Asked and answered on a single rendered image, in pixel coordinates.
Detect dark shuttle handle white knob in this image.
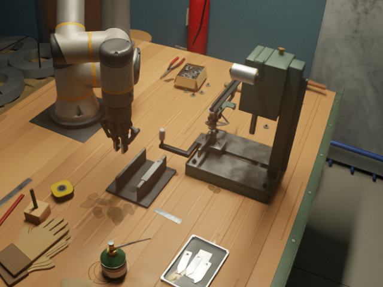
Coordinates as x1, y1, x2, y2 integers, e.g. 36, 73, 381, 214
158, 127, 199, 158

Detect white cylinder press handle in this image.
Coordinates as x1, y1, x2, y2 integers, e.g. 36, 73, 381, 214
229, 63, 260, 85

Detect dark grey shuttle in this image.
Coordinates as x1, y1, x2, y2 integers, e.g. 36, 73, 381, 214
195, 130, 229, 157

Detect dark grey floor sheet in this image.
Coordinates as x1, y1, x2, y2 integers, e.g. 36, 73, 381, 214
29, 103, 106, 144

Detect wooden block with dark pin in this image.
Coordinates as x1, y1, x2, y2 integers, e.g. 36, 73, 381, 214
23, 188, 52, 225

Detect white metal strap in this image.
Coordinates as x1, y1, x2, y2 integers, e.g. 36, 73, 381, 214
185, 254, 205, 277
175, 250, 193, 276
191, 249, 214, 284

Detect red pencil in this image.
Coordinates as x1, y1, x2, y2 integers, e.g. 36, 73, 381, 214
0, 194, 26, 227

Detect dark grey strap rack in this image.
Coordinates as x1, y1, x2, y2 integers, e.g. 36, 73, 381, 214
105, 147, 178, 209

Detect grey metal tray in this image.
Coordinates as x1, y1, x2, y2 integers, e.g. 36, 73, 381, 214
160, 234, 230, 287

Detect blue rail with hooks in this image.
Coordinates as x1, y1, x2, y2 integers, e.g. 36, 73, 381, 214
327, 139, 383, 182

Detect green and grey rivet press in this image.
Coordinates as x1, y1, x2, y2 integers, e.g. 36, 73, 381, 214
184, 45, 309, 204

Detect thin grey wire spring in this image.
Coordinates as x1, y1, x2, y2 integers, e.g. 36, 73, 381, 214
205, 112, 232, 130

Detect red gas cylinder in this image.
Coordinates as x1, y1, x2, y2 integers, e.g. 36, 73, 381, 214
185, 0, 211, 56

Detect tan cloth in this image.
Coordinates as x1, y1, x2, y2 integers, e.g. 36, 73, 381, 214
59, 277, 94, 287

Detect steel ruler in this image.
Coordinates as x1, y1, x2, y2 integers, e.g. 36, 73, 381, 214
0, 178, 34, 207

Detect tan work glove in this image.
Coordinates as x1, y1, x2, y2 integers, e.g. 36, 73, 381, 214
0, 233, 72, 287
0, 216, 71, 277

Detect brown wooden handle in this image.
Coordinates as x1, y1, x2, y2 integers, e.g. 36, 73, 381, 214
307, 80, 327, 91

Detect grey ring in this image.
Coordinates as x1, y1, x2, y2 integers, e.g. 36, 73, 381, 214
8, 41, 57, 80
0, 35, 30, 58
0, 66, 26, 107

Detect yellow tape measure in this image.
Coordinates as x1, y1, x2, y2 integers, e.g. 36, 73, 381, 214
50, 179, 75, 202

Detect green oil can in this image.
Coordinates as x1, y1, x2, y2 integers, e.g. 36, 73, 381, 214
99, 237, 152, 282

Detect cardboard box of rivets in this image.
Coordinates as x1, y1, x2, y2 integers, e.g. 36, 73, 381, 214
174, 62, 208, 92

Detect red handled pliers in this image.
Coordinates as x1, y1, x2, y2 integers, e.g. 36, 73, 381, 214
159, 56, 187, 80

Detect grey metal strap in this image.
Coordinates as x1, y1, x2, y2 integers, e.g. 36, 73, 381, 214
136, 154, 168, 190

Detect dark rivet feed tube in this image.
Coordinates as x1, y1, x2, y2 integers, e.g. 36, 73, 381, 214
208, 80, 241, 121

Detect small shiny metal strip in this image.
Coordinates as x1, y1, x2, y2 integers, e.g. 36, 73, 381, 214
153, 207, 184, 225

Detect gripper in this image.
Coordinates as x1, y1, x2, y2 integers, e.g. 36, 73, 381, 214
99, 92, 141, 154

